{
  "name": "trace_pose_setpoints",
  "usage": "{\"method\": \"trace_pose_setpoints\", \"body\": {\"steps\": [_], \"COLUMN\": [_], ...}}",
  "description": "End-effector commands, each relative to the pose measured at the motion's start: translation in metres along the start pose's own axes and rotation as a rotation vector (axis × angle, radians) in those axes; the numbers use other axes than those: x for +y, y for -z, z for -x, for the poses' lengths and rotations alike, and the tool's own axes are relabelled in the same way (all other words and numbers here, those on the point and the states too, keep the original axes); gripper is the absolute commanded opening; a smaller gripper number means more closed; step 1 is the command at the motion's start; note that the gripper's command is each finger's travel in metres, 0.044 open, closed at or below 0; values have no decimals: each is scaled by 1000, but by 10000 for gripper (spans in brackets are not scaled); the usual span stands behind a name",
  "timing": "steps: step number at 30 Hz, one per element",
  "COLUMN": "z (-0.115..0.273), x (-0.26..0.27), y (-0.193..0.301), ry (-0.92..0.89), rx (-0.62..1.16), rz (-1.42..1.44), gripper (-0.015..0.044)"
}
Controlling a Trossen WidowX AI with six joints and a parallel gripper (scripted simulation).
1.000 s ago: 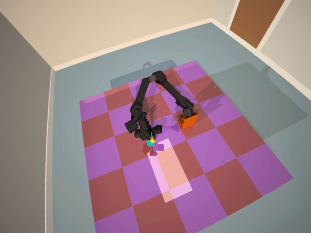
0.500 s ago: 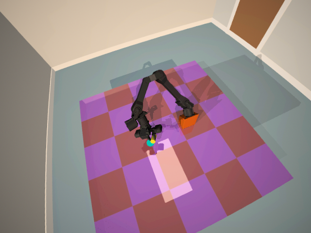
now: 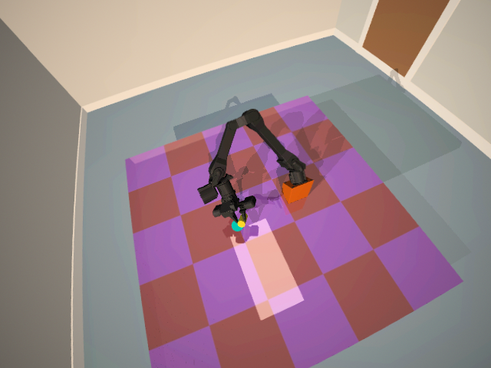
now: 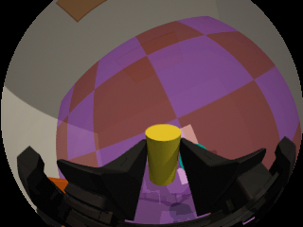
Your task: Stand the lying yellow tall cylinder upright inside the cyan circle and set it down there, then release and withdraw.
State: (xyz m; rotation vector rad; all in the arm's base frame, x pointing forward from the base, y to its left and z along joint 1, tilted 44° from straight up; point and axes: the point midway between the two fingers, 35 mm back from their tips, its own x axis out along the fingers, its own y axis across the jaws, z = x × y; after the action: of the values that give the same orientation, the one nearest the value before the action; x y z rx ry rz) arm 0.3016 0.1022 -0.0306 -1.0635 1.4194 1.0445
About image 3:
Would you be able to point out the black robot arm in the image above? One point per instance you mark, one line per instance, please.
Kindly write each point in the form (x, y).
(217, 169)

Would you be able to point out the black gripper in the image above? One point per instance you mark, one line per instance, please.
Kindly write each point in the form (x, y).
(248, 203)

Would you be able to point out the yellow cylinder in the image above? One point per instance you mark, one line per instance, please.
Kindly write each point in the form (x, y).
(241, 222)

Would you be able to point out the cyan circle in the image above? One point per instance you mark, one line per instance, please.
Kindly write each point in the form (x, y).
(235, 227)

